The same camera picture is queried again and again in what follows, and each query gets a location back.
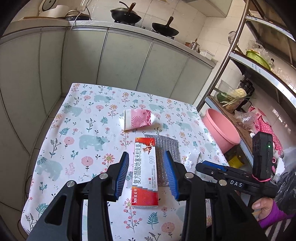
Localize black blender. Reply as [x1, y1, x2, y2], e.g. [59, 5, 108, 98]
[238, 77, 255, 97]

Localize red white medicine box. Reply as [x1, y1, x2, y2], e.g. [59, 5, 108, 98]
[131, 138, 159, 208]

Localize floral bear tablecloth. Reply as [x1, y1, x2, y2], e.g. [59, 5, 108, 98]
[21, 83, 227, 240]

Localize pink paper cup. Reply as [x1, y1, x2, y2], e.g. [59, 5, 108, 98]
[120, 109, 156, 131]

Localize black wok with handle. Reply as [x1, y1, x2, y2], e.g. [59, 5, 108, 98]
[152, 16, 179, 37]

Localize metal shelving rack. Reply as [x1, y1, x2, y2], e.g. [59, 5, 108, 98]
[195, 1, 295, 151]

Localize pink plastic basin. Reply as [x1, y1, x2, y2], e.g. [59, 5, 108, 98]
[202, 108, 241, 154]

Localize pink polka dot plush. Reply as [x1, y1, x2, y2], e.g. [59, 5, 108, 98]
[248, 106, 283, 155]

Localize grey kitchen cabinets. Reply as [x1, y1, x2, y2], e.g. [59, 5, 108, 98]
[1, 19, 215, 220]

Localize person's right hand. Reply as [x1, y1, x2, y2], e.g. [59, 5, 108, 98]
[251, 197, 273, 221]

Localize purple sleeve forearm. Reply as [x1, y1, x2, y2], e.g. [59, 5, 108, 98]
[259, 201, 294, 228]

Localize white plastic container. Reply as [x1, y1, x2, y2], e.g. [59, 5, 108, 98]
[199, 50, 214, 60]

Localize cauliflower and scallions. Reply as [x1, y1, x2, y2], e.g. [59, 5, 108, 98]
[216, 88, 248, 113]

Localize clear plastic bag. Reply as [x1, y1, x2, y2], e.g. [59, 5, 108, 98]
[183, 150, 200, 173]

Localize green plastic colander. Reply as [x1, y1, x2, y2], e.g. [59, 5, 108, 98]
[246, 50, 270, 70]

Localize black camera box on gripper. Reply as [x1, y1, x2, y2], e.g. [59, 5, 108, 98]
[252, 132, 273, 182]

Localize silver glitter pouch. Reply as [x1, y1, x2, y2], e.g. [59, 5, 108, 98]
[144, 134, 181, 186]

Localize clear bag of nuts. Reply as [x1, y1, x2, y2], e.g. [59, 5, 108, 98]
[234, 110, 257, 132]

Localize black wok with lid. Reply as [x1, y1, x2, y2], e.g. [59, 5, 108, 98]
[110, 1, 142, 26]

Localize steel kettle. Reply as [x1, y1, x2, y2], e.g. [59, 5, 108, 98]
[190, 39, 200, 53]

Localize striped clothing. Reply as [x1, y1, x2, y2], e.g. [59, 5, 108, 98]
[265, 216, 296, 241]

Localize white rice cooker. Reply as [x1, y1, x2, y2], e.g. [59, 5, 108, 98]
[39, 0, 70, 18]

